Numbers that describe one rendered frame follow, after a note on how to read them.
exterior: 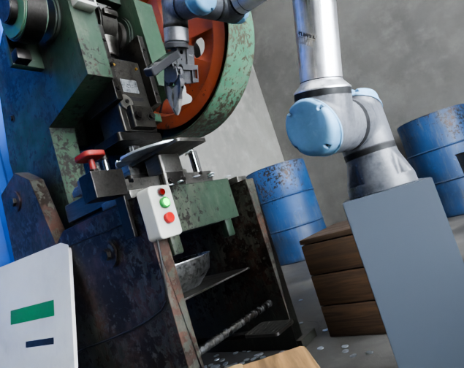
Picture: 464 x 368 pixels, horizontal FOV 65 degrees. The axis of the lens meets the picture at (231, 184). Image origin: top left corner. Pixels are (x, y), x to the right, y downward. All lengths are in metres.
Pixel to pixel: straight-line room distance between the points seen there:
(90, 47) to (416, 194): 1.05
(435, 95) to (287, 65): 1.72
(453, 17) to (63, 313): 4.04
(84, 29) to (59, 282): 0.83
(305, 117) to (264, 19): 4.43
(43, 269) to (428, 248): 1.17
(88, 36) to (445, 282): 1.21
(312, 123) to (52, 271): 1.00
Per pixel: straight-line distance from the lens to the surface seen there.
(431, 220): 0.83
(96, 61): 1.33
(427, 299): 0.85
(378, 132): 0.86
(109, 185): 0.98
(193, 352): 1.02
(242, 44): 1.58
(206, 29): 1.69
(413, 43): 4.36
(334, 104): 0.75
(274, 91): 4.86
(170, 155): 1.27
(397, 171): 0.85
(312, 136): 0.74
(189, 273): 1.23
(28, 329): 1.53
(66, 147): 1.49
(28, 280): 1.52
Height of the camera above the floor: 0.47
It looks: 6 degrees up
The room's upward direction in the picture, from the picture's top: 17 degrees counter-clockwise
